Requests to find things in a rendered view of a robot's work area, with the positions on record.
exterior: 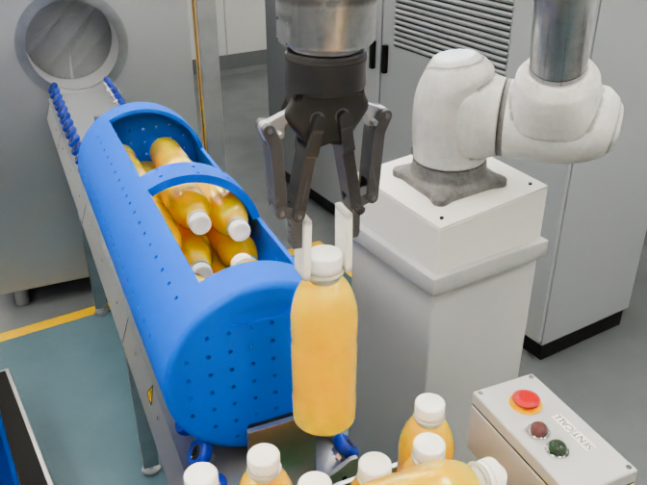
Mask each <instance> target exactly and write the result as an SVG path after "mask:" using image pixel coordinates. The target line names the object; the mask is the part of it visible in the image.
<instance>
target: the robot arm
mask: <svg viewBox="0 0 647 485"><path fill-rule="evenodd" d="M376 4H377V0H275V7H276V38H277V40H278V41H279V42H280V43H281V44H282V45H284V46H286V47H287V49H286V50H285V52H284V55H285V91H286V94H285V99H284V101H283V103H282V105H281V110H280V111H281V112H279V113H277V114H275V115H273V116H271V117H269V118H267V119H265V118H263V117H259V118H258V119H256V121H255V126H256V128H257V130H258V133H259V135H260V137H261V139H262V141H263V147H264V159H265V171H266V182H267V193H268V204H269V208H270V209H271V210H272V212H273V213H274V214H275V216H276V217H277V218H278V219H284V218H286V219H287V241H288V244H289V245H290V246H291V247H292V248H293V249H294V250H295V269H296V271H297V272H298V274H299V275H300V277H301V278H302V279H303V281H310V279H311V244H312V220H311V219H310V218H309V217H308V215H307V214H305V213H306V208H307V202H308V197H309V192H310V187H311V182H312V177H313V172H314V166H315V162H316V159H317V158H318V157H319V154H320V149H321V147H322V146H324V145H326V144H329V143H330V144H332V146H333V150H334V156H335V162H336V167H337V173H338V178H339V184H340V190H341V195H342V200H343V202H344V204H343V203H342V202H336V204H335V246H336V247H338V248H340V249H341V251H342V252H343V265H342V268H343V269H344V271H345V272H351V271H352V238H356V237H358V235H359V233H360V216H361V215H363V214H364V213H365V210H366V208H365V207H364V205H366V204H368V203H372V204H373V203H375V202H377V200H378V192H379V182H380V173H381V164H382V155H383V145H384V136H385V132H386V130H387V127H388V125H389V123H390V121H391V118H392V112H391V111H389V110H388V109H386V108H385V107H383V106H382V105H380V104H379V103H374V104H372V103H369V102H368V99H367V97H366V95H365V91H364V88H365V86H366V71H367V51H366V50H365V48H366V47H368V46H370V45H371V44H372V43H373V42H374V41H375V26H376ZM596 5H597V0H534V1H533V15H532V29H531V57H530V58H528V59H527V60H526V61H525V62H523V63H522V64H521V65H520V67H519V68H518V70H517V72H516V76H515V79H511V78H506V77H504V76H502V75H500V74H497V73H495V67H494V65H493V64H492V63H491V62H490V61H489V60H488V59H487V58H486V57H485V56H483V55H481V54H480V53H478V52H476V51H474V50H470V49H452V50H446V51H443V52H440V53H438V54H436V55H434V56H433V57H432V59H431V60H430V62H429V63H428V65H427V67H426V69H425V71H424V73H423V75H422V77H421V79H420V81H419V84H418V87H417V89H416V92H415V96H414V104H413V114H412V142H413V145H412V146H411V155H412V156H413V160H412V163H410V164H405V165H400V166H395V167H394V168H393V176H395V177H397V178H400V179H402V180H403V181H404V182H406V183H407V184H408V185H410V186H411V187H413V188H414V189H415V190H417V191H419V192H420V193H421V194H423V195H424V196H426V197H427V198H428V199H429V200H430V201H431V203H432V204H433V205H434V206H437V207H444V206H447V205H449V204H450V203H452V202H454V201H456V200H459V199H462V198H465V197H468V196H471V195H474V194H477V193H480V192H483V191H489V190H492V189H497V188H503V187H505V186H506V182H507V179H506V177H505V176H503V175H502V174H499V173H497V172H494V171H493V170H491V169H490V168H488V167H487V158H489V157H494V156H502V157H508V158H512V159H516V160H522V161H529V162H538V163H548V164H577V163H584V162H588V161H592V160H596V159H599V158H602V157H604V156H605V155H606V154H607V153H609V152H610V151H611V150H613V148H614V146H615V144H616V142H617V139H618V136H619V133H620V129H621V125H622V120H623V114H624V107H623V104H622V102H621V100H620V97H619V95H618V94H617V93H616V92H615V91H614V90H613V89H612V88H611V87H609V86H604V85H602V81H601V73H600V70H599V68H598V67H597V66H596V64H595V63H593V62H592V61H591V60H590V59H589V51H590V44H591V38H592V31H593V25H594V18H595V12H596ZM362 117H363V121H364V122H365V123H364V127H363V136H362V146H361V157H360V168H359V179H358V175H357V169H356V163H355V157H354V150H355V144H354V138H353V130H354V129H355V127H356V126H357V124H358V123H359V121H360V120H361V118H362ZM287 123H288V124H289V125H290V127H291V128H292V129H293V130H294V132H295V133H296V138H295V149H296V151H295V157H294V161H293V167H292V173H291V178H290V184H289V189H288V194H287V193H286V178H285V165H284V152H283V146H282V142H281V140H282V139H283V138H284V134H285V132H284V127H285V125H286V124H287Z"/></svg>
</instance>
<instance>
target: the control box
mask: <svg viewBox="0 0 647 485"><path fill-rule="evenodd" d="M518 390H529V391H532V392H535V393H536V394H537V395H539V397H540V404H539V406H538V407H536V408H533V409H525V408H522V407H519V406H518V405H516V404H515V403H514V402H513V400H512V395H513V393H514V392H516V391H518ZM472 402H473V405H472V409H471V417H470V425H469V433H468V441H467V447H468V448H469V449H470V450H471V451H472V452H473V454H474V455H475V456H476V457H477V458H478V459H482V458H485V457H493V458H494V459H496V460H497V461H498V463H499V464H500V465H501V466H503V467H504V468H505V471H506V473H507V480H506V485H633V483H634V481H635V477H636V474H637V469H636V468H635V467H634V466H633V465H632V464H630V463H629V462H628V461H627V460H626V459H625V458H624V457H623V456H622V455H621V454H620V453H618V452H617V451H616V450H615V449H614V448H613V447H612V446H611V445H610V444H609V443H607V442H606V441H605V440H604V439H603V438H602V437H601V436H600V435H599V434H598V433H597V432H595V431H594V430H593V429H592V428H591V427H590V426H589V425H588V424H587V423H586V422H585V421H583V420H582V419H581V418H580V417H579V416H578V415H577V414H576V413H575V412H574V411H572V410H571V409H570V408H569V407H568V406H567V405H566V404H565V403H564V402H563V401H561V400H560V399H559V398H558V397H557V396H556V395H555V394H554V393H553V392H552V391H550V390H549V389H548V388H547V387H546V386H545V385H544V384H543V383H542V382H541V381H540V380H538V379H537V378H536V377H535V376H534V375H533V374H529V375H525V376H522V377H519V378H516V379H513V380H510V381H506V382H504V383H501V384H498V385H495V386H491V387H488V388H485V389H482V390H479V391H475V392H473V399H472ZM560 416H561V417H560ZM557 417H560V418H557ZM556 418H557V419H556ZM563 419H565V421H562V420H563ZM534 421H542V422H544V423H545V424H546V425H547V426H548V434H547V435H546V436H536V435H534V434H532V433H531V431H530V427H531V424H532V423H533V422H534ZM565 422H566V423H567V424H570V425H571V426H573V428H574V429H573V428H572V427H571V426H570V425H562V424H563V423H564V424H566V423H565ZM565 427H566V428H567V429H566V428H565ZM568 429H569V430H568ZM572 429H573V430H572ZM572 433H573V434H574V435H575V434H578V433H580V434H578V435H575V436H576V437H575V436H574V435H573V434H572ZM581 436H582V437H581ZM579 437H580V438H579ZM577 438H578V439H577ZM581 438H582V441H584V440H586V441H584V442H582V443H581ZM553 439H559V440H561V441H562V442H564V443H565V444H566V446H567V450H566V453H565V454H563V455H556V454H553V453H551V452H550V451H549V449H548V444H549V442H550V441H551V440H553ZM588 443H590V445H587V446H585V445H586V444H588ZM589 446H593V447H590V449H587V448H589ZM586 447H587V448H586Z"/></svg>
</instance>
